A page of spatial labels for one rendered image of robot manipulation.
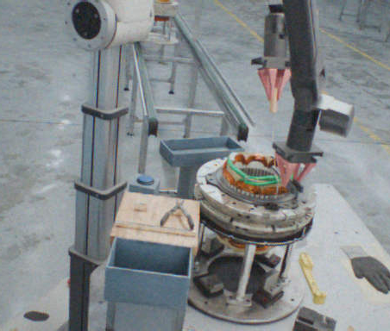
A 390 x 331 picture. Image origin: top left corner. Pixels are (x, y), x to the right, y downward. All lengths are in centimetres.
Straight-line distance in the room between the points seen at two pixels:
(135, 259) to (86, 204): 52
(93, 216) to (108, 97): 39
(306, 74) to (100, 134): 68
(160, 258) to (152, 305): 11
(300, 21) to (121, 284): 62
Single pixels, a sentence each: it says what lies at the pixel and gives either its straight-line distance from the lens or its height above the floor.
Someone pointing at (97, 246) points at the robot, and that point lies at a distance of 166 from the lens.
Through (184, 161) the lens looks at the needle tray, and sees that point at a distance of 152.
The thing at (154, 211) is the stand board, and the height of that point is 107.
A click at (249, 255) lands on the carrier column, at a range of 128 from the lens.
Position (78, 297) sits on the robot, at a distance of 184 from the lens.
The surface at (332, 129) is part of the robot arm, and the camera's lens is 111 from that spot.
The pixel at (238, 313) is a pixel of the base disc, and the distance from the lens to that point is 136.
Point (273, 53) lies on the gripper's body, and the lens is 124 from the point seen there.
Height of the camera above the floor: 169
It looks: 26 degrees down
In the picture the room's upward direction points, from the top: 8 degrees clockwise
